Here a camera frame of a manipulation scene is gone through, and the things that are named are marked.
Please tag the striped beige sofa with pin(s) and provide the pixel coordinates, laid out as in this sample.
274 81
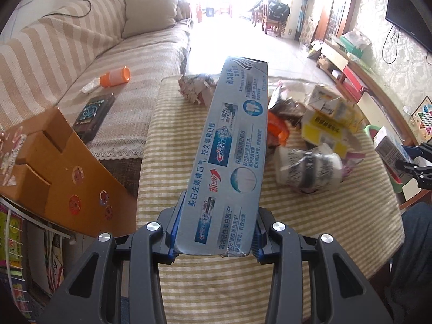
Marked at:
47 63

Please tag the orange snack wrapper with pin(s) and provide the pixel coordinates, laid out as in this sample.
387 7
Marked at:
277 128

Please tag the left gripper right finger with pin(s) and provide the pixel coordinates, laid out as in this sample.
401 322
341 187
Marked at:
340 293

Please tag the black remote control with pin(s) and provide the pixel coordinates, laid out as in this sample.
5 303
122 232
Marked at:
92 116

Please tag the orange capped bottle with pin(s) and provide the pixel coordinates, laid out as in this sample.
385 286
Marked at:
110 79

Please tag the beige sofa cushion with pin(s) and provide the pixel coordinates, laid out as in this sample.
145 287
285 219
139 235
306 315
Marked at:
144 16

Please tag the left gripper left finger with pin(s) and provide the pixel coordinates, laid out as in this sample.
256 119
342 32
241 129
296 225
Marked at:
91 293

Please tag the blue toothpaste box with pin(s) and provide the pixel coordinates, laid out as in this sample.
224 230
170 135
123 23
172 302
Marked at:
220 206

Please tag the curved wooden tv cabinet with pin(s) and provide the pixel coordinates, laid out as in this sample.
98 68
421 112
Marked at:
377 103

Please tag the orange cardboard box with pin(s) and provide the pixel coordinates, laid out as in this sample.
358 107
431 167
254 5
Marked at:
48 170

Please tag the black wall television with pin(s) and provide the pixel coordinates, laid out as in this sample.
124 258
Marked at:
404 15

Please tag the yellow white carton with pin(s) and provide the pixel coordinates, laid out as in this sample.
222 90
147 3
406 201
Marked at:
330 119

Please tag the green storage box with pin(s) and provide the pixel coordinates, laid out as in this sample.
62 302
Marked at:
355 42

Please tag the wooden chair with bag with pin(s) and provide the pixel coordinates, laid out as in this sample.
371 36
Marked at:
275 15

